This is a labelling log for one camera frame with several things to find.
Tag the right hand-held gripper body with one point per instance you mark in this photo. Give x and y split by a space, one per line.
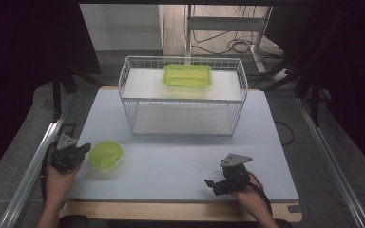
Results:
236 180

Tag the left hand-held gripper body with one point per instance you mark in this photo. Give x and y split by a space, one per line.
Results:
65 158

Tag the green round plastic container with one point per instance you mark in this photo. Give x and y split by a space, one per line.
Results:
106 155

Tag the green rectangular plastic container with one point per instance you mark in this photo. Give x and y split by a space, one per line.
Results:
187 76

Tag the person's left hand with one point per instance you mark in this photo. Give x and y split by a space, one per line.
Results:
58 185

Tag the wooden table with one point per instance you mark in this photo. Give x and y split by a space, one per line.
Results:
171 211

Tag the black metal stand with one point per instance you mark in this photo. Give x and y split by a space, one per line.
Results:
57 95
314 101

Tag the white power strip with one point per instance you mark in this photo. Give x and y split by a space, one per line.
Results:
280 74

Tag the white cabinet panel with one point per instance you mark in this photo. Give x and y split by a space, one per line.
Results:
123 28

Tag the black floor frame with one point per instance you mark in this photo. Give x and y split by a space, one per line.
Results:
70 126

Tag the aluminium floor rail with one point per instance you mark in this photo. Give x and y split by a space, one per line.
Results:
28 177
332 161

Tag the white metal desk frame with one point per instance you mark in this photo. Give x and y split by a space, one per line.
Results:
225 23

